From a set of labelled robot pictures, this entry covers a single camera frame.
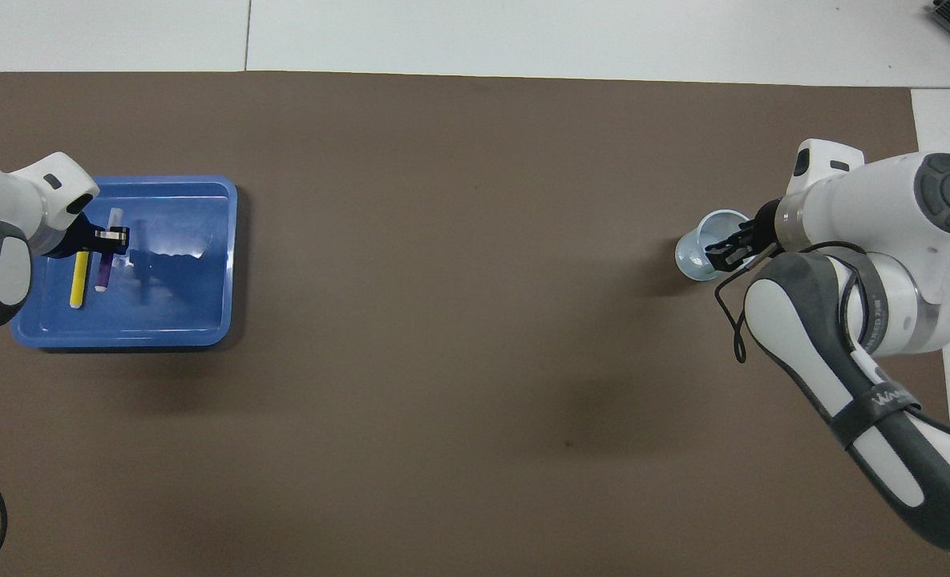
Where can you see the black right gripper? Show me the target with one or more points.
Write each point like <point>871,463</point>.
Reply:
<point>766,226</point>

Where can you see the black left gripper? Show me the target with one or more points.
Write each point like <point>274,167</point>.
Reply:
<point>74,240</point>

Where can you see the purple pen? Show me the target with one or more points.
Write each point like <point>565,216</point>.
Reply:
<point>103,272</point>

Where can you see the yellow pen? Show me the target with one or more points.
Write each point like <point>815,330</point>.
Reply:
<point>79,280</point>

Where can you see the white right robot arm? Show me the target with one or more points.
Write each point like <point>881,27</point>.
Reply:
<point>859,208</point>

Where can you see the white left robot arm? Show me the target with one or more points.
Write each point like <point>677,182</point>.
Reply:
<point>2,208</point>

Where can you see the blue plastic tray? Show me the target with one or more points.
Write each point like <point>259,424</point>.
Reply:
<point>186,312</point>

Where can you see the clear plastic cup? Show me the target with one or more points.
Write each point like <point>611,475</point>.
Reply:
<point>691,256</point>

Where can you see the brown table mat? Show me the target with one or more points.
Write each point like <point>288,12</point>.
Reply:
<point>442,401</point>

